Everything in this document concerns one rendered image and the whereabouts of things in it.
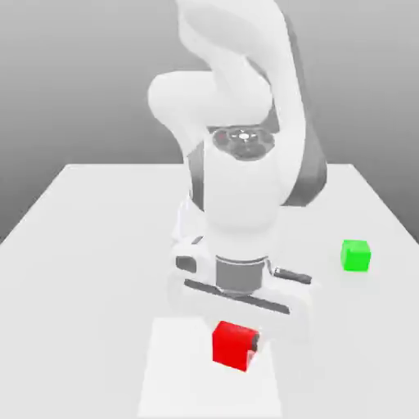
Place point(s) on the small red cube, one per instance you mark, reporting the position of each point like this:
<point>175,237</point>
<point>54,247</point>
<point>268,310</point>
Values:
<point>230,347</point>

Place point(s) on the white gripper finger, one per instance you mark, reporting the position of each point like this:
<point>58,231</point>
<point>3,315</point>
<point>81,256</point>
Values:
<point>255,343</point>

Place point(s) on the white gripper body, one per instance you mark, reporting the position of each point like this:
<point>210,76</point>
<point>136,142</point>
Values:
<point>209,301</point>

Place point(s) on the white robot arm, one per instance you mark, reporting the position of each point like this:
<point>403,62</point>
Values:
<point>240,196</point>

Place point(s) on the small green cube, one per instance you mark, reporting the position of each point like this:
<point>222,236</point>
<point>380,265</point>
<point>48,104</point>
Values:
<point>356,257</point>

